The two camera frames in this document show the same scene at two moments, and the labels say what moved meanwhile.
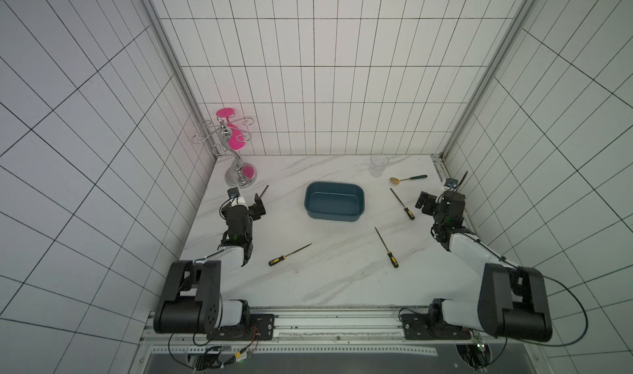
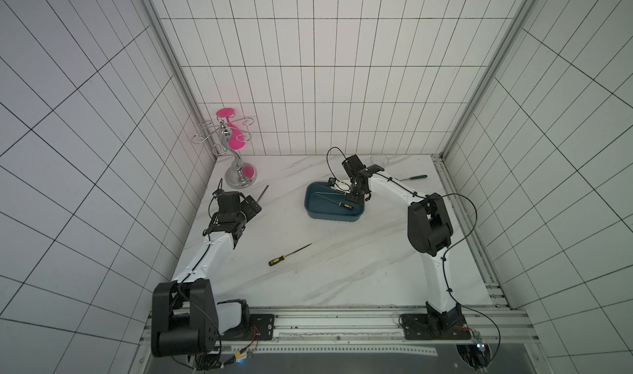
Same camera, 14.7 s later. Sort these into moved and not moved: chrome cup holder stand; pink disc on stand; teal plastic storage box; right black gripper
Moved: right black gripper
Not moved: chrome cup holder stand; pink disc on stand; teal plastic storage box
